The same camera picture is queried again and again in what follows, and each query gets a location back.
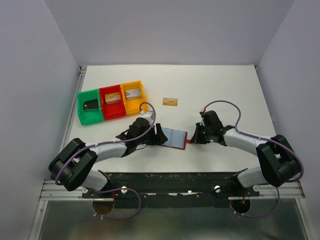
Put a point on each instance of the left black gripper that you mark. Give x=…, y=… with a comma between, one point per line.
x=157, y=139

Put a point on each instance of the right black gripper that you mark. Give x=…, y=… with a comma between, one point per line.
x=196, y=139

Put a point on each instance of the red leather card holder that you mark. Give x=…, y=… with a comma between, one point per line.
x=176, y=139

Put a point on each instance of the gold VIP card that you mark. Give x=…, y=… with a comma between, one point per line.
x=170, y=101

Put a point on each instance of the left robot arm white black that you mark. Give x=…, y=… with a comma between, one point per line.
x=72, y=167

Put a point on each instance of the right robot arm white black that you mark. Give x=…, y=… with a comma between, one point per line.
x=277, y=164

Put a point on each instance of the silver card in yellow bin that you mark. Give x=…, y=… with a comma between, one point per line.
x=132, y=94

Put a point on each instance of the gold card in red bin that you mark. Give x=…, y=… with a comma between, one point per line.
x=112, y=98

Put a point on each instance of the black card in green bin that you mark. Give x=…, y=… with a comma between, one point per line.
x=91, y=105

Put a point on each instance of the yellow plastic bin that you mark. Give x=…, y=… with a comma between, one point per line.
x=132, y=103

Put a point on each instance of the red plastic bin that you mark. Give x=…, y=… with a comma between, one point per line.
x=115, y=110

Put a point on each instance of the green plastic bin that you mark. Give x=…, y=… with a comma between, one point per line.
x=88, y=118

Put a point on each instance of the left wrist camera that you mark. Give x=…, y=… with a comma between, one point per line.
x=147, y=115

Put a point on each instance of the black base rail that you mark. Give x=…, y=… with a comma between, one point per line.
x=171, y=190

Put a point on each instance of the aluminium frame rail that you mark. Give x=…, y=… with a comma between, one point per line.
x=71, y=114

